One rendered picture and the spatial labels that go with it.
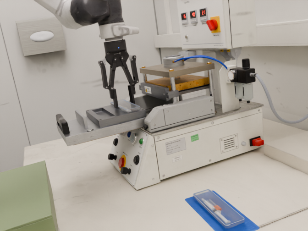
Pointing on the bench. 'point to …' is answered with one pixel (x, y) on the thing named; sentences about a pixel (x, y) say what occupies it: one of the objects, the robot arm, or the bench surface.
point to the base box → (199, 145)
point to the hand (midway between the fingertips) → (123, 97)
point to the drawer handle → (63, 123)
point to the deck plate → (210, 117)
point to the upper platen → (184, 83)
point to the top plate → (178, 66)
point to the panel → (129, 153)
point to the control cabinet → (218, 38)
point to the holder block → (112, 115)
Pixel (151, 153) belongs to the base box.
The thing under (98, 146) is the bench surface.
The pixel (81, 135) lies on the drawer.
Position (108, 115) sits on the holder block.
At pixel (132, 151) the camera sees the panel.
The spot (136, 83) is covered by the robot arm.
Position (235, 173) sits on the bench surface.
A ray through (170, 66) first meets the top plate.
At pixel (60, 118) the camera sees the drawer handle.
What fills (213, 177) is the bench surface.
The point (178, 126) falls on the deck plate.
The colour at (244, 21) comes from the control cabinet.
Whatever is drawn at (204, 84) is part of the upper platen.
